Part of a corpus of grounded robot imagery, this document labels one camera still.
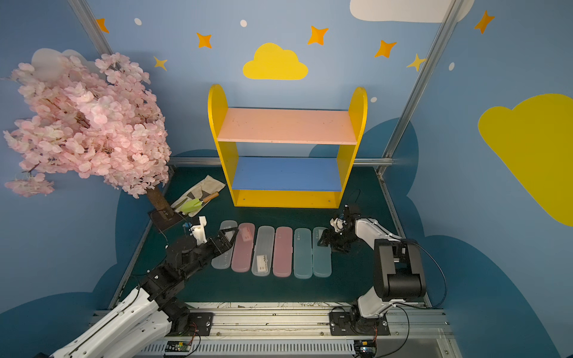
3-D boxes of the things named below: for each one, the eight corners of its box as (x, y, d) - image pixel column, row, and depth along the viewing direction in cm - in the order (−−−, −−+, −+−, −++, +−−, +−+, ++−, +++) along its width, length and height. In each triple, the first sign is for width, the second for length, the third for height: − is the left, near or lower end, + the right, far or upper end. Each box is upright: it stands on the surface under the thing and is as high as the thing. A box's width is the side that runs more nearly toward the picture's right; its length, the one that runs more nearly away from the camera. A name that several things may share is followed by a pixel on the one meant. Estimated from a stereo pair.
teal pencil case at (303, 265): (294, 278, 87) (294, 276, 85) (293, 231, 100) (293, 228, 98) (313, 278, 87) (314, 276, 85) (310, 231, 100) (310, 228, 98)
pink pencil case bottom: (273, 277, 87) (272, 275, 86) (275, 228, 101) (275, 226, 99) (293, 277, 87) (293, 275, 86) (292, 228, 101) (292, 226, 99)
